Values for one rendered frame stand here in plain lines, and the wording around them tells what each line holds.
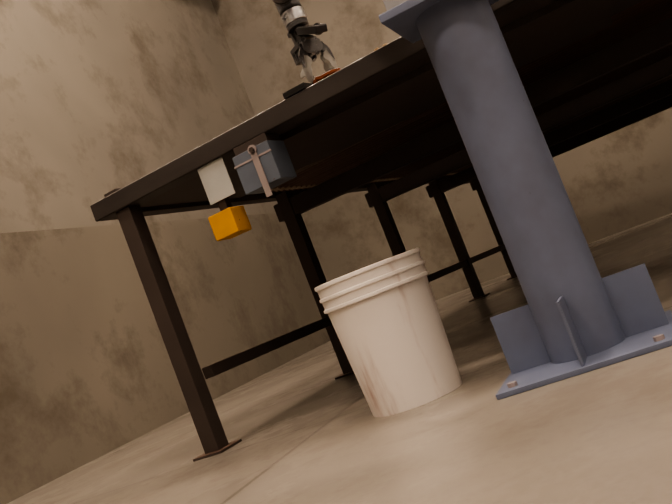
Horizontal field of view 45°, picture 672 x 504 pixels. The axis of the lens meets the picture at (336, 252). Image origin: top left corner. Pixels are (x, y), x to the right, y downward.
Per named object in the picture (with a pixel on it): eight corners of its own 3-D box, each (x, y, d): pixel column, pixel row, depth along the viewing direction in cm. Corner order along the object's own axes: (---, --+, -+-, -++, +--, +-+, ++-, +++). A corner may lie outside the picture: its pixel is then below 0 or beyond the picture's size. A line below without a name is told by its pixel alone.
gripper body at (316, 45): (316, 63, 262) (301, 30, 263) (327, 50, 255) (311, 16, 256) (296, 68, 258) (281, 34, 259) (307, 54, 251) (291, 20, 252)
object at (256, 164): (284, 188, 234) (261, 131, 235) (246, 206, 240) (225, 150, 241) (302, 187, 244) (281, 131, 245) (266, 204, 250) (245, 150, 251)
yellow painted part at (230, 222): (238, 231, 244) (211, 159, 245) (216, 241, 248) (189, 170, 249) (252, 228, 251) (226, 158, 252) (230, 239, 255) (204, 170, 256)
